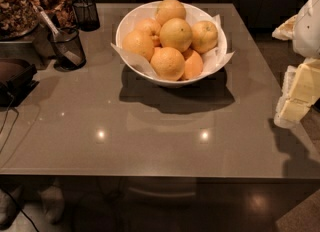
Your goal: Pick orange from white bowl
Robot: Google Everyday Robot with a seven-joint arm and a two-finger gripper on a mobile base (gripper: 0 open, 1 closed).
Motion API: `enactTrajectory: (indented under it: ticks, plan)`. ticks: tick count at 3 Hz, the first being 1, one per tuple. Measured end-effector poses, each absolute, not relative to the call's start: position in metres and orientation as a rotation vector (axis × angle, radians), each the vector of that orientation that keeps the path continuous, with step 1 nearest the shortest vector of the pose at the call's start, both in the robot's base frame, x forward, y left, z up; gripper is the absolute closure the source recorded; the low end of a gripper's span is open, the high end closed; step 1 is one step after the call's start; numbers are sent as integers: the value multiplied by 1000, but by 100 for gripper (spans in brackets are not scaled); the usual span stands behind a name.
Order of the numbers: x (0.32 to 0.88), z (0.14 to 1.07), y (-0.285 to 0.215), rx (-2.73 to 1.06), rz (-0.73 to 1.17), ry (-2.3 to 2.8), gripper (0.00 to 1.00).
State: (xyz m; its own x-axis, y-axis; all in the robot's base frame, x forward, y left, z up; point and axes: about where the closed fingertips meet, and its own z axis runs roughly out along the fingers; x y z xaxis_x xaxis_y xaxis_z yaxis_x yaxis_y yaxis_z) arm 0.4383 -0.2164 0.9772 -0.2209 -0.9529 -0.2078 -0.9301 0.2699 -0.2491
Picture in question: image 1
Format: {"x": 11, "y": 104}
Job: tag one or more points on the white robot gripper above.
{"x": 308, "y": 29}

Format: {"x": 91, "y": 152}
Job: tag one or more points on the dark brown device with cable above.
{"x": 16, "y": 81}

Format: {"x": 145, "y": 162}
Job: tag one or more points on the far black mesh cup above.
{"x": 86, "y": 15}

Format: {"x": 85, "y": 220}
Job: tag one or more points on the metal serving tongs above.
{"x": 50, "y": 20}

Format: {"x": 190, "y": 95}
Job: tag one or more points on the black mesh cup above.
{"x": 86, "y": 15}
{"x": 68, "y": 49}

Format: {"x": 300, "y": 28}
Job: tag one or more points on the near black mesh cup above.
{"x": 68, "y": 49}

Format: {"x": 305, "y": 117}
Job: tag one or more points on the white ceramic bowl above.
{"x": 148, "y": 10}

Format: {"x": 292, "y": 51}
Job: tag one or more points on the large glass jar of nuts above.
{"x": 17, "y": 18}

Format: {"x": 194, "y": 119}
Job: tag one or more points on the orange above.
{"x": 168, "y": 63}
{"x": 193, "y": 64}
{"x": 139, "y": 43}
{"x": 169, "y": 9}
{"x": 176, "y": 33}
{"x": 205, "y": 36}
{"x": 151, "y": 27}

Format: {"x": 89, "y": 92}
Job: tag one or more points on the white paper bowl liner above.
{"x": 213, "y": 60}

